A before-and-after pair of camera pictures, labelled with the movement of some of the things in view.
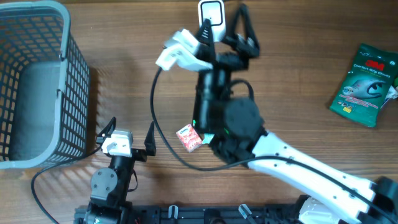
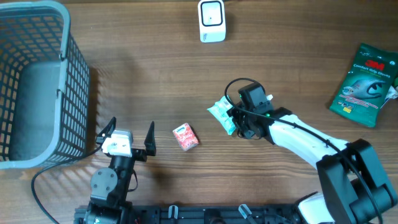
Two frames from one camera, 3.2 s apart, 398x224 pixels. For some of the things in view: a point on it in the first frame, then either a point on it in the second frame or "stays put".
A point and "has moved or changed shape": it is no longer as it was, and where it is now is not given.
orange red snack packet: [189, 137] has moved or changed shape
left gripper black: [141, 155] stays put
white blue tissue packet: [392, 93] stays put
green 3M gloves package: [369, 74] stays put
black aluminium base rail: [181, 214] stays put
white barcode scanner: [215, 10] stays put
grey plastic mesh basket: [45, 87] stays put
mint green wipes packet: [208, 137] has moved or changed shape
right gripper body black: [226, 62] -> [242, 122]
